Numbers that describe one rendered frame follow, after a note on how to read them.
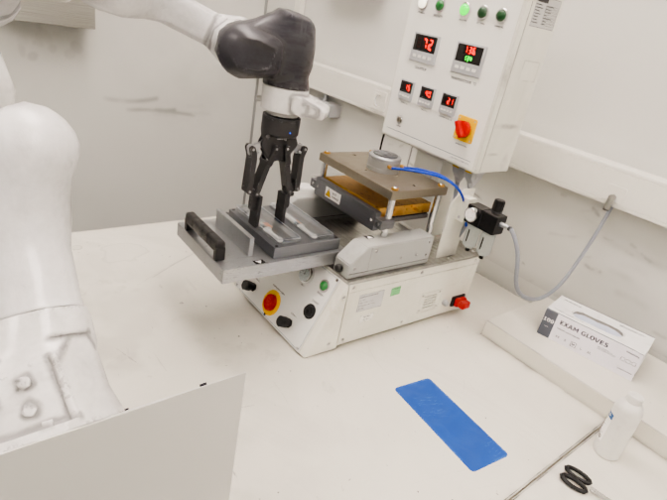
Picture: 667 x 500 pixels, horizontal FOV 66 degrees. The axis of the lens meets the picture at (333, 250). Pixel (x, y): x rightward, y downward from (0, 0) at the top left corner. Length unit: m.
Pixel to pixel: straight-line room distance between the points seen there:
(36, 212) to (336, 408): 0.63
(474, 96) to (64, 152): 0.87
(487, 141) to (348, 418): 0.67
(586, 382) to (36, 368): 1.07
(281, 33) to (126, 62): 1.49
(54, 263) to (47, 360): 0.12
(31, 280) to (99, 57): 1.76
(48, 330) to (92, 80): 1.80
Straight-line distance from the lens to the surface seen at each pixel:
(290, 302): 1.18
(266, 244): 1.04
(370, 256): 1.10
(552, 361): 1.32
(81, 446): 0.57
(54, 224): 0.71
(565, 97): 1.59
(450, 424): 1.09
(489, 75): 1.23
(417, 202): 1.24
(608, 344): 1.37
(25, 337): 0.68
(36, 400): 0.66
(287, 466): 0.92
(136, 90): 2.45
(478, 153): 1.23
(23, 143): 0.68
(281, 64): 0.98
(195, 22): 1.07
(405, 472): 0.97
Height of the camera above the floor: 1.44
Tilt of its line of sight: 25 degrees down
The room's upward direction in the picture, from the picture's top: 11 degrees clockwise
